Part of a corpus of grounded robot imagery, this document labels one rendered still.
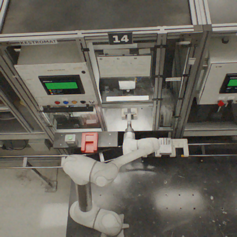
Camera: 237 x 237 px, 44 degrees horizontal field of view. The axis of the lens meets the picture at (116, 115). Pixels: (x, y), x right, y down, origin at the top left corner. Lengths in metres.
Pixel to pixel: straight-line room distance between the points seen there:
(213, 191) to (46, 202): 1.73
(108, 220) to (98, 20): 1.35
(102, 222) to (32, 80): 1.09
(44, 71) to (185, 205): 1.52
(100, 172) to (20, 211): 1.84
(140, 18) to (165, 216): 1.55
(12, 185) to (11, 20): 2.17
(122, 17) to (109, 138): 1.13
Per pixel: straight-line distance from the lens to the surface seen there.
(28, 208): 3.40
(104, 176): 1.70
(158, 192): 2.51
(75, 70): 1.74
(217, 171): 2.63
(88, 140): 2.41
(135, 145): 2.22
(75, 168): 1.76
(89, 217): 2.24
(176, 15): 1.63
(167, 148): 2.37
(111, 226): 2.20
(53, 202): 3.33
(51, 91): 1.91
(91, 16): 1.66
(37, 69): 1.78
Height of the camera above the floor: 3.12
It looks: 61 degrees down
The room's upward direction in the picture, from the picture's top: 10 degrees counter-clockwise
